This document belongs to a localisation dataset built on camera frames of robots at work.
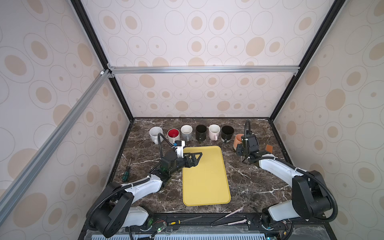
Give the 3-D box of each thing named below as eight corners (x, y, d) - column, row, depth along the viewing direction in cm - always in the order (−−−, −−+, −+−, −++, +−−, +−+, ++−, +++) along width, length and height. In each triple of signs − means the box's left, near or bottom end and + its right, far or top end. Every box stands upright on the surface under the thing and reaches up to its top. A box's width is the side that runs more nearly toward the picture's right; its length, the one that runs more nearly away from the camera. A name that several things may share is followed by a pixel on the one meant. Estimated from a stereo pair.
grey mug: (181, 145, 106) (179, 136, 98) (182, 133, 113) (181, 124, 105) (193, 145, 106) (192, 136, 98) (193, 133, 113) (193, 124, 105)
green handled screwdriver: (123, 182, 89) (121, 180, 87) (129, 160, 98) (128, 158, 96) (127, 182, 89) (125, 180, 87) (133, 160, 98) (132, 158, 96)
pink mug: (208, 144, 106) (209, 136, 98) (207, 133, 113) (208, 124, 105) (219, 144, 106) (221, 136, 98) (218, 133, 113) (220, 124, 105)
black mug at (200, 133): (192, 139, 109) (192, 129, 101) (200, 132, 114) (200, 122, 106) (199, 144, 106) (200, 135, 98) (207, 137, 111) (208, 128, 102)
